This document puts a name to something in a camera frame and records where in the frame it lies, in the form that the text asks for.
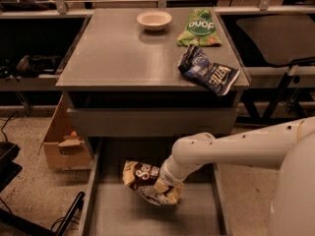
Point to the green chip bag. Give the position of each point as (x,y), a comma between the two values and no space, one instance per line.
(199,30)

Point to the blue chip bag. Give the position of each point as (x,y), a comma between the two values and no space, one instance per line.
(195,66)

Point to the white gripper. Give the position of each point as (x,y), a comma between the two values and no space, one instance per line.
(170,177)

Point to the black headphones on shelf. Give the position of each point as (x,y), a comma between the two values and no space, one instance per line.
(31,66)

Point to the closed top drawer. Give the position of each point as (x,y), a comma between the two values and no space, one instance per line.
(130,122)

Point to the brown chip bag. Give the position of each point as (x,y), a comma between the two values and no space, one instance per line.
(141,177)

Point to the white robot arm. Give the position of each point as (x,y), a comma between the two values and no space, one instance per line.
(289,147)

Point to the white bowl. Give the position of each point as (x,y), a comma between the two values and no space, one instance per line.
(154,20)

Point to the grey drawer cabinet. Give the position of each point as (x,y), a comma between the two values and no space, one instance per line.
(118,64)

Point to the open middle drawer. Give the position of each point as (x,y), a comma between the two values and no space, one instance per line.
(112,209)

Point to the cardboard box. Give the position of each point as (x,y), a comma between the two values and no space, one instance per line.
(64,148)

